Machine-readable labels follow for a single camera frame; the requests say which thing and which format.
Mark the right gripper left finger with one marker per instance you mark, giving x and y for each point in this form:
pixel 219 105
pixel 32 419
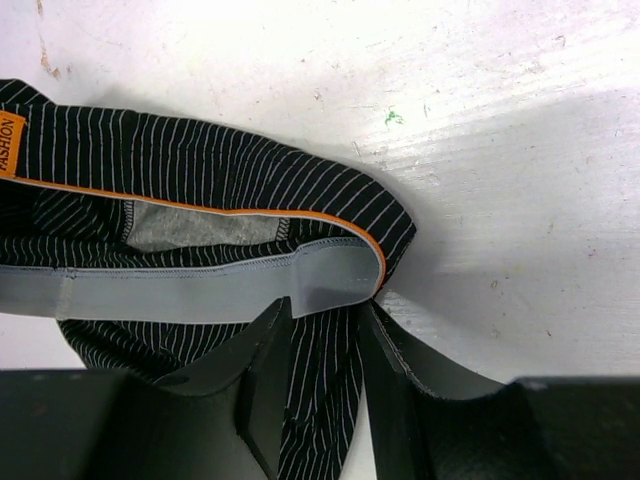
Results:
pixel 219 417

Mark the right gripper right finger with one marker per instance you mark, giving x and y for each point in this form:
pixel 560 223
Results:
pixel 432 418

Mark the black striped underwear grey waistband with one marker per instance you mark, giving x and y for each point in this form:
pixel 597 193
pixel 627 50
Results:
pixel 114 188

